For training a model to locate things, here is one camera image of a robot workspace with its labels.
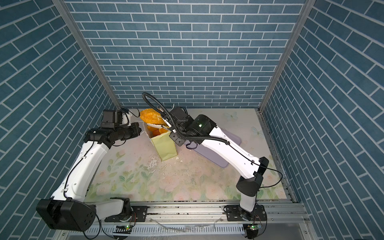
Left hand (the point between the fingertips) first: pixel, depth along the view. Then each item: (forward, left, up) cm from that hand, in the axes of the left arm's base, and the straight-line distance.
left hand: (142, 128), depth 77 cm
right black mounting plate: (-35, -47, -24) cm, 64 cm away
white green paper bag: (-5, -12, -7) cm, 15 cm away
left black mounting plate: (-35, +1, -25) cm, 43 cm away
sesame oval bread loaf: (+1, -7, +9) cm, 11 cm away
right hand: (-6, -19, +6) cm, 21 cm away
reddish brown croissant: (+6, -4, -12) cm, 13 cm away
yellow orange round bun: (+4, -9, -7) cm, 12 cm away
